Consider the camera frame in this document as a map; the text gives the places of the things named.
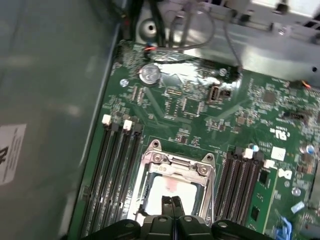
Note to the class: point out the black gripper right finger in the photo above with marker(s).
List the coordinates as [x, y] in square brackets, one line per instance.
[192, 228]

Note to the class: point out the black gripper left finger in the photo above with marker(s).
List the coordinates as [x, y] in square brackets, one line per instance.
[160, 227]

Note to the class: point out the silver CPU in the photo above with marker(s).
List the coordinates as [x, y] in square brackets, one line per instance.
[160, 190]

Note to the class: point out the metal locking lever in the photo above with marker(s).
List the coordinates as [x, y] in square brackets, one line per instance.
[144, 175]
[213, 190]

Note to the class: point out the black RAM slot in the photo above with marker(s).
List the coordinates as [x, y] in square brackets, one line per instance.
[110, 162]
[226, 187]
[100, 160]
[247, 187]
[132, 162]
[236, 187]
[122, 162]

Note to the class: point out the CPU socket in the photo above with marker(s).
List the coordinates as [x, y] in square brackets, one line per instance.
[153, 149]

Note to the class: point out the green RAM stick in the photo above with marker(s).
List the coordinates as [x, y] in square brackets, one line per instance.
[262, 200]

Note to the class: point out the blue-top capacitor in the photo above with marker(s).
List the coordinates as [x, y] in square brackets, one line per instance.
[255, 148]
[310, 149]

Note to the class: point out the green motherboard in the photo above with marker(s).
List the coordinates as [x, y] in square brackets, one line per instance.
[225, 120]

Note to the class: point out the metal USB connector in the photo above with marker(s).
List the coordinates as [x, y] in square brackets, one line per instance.
[216, 93]

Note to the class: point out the small black connector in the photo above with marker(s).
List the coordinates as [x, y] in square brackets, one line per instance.
[226, 94]

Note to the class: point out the silver motherboard screw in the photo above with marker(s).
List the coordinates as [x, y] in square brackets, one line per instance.
[123, 82]

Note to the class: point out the silver coin battery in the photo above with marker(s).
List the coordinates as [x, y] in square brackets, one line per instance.
[149, 75]

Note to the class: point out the small round capacitor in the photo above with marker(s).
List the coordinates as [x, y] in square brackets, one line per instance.
[222, 72]

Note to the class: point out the black PC case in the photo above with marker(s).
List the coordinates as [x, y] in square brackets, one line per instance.
[50, 75]

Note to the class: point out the metal drive cage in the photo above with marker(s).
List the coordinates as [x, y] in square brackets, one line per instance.
[250, 42]

